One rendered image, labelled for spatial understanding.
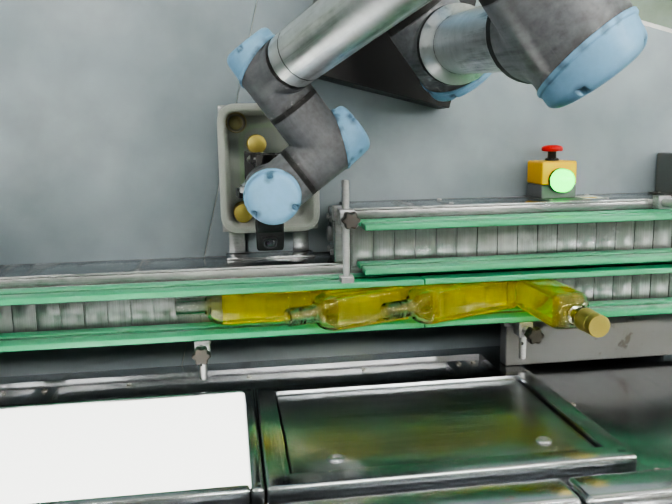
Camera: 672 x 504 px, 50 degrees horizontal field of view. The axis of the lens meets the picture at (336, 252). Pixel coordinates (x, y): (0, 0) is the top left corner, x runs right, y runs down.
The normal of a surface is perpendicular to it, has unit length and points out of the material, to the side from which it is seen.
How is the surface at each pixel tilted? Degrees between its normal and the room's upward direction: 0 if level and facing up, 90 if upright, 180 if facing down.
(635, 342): 0
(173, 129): 0
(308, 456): 90
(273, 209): 1
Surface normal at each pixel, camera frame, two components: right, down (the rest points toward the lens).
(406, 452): -0.02, -0.99
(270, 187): 0.14, 0.18
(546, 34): -0.45, 0.59
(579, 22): -0.07, 0.37
